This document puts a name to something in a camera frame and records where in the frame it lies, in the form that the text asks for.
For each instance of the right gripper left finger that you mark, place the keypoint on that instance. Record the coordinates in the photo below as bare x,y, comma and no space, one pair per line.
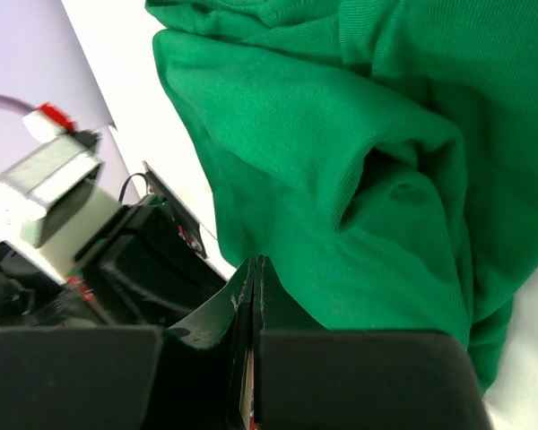
190,376

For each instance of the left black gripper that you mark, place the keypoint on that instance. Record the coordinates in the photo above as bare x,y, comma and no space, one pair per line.
92,258

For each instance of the green t shirt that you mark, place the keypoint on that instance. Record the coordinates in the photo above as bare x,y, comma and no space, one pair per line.
383,154

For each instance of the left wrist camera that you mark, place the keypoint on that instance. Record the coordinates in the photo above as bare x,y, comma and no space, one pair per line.
49,197

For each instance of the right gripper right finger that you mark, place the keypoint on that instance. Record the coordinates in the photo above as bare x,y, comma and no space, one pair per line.
308,377

